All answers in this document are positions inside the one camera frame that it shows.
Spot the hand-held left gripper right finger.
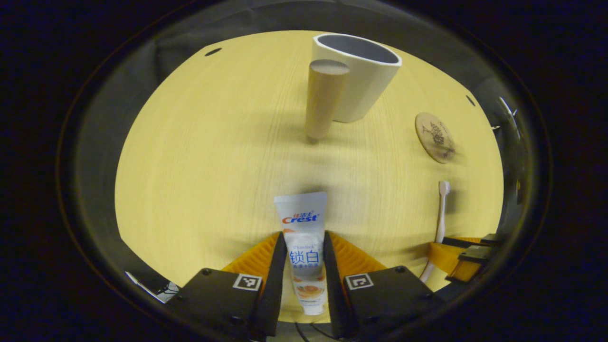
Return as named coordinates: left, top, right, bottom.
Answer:
left=324, top=231, right=443, bottom=339

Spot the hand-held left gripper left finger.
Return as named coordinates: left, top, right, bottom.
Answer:
left=166, top=232, right=288, bottom=341

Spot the white toothbrush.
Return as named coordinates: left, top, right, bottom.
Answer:
left=419, top=180, right=451, bottom=283

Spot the white toothpaste tube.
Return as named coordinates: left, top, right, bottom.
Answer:
left=274, top=191, right=328, bottom=316

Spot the round wooden coaster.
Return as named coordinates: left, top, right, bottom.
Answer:
left=415, top=112, right=456, bottom=164

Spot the white cup with wooden handle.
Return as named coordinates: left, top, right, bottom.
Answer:
left=304, top=33, right=403, bottom=143

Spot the light wooden desktop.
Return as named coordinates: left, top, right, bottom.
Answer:
left=114, top=30, right=504, bottom=323

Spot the white cable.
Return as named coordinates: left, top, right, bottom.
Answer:
left=498, top=96, right=519, bottom=130

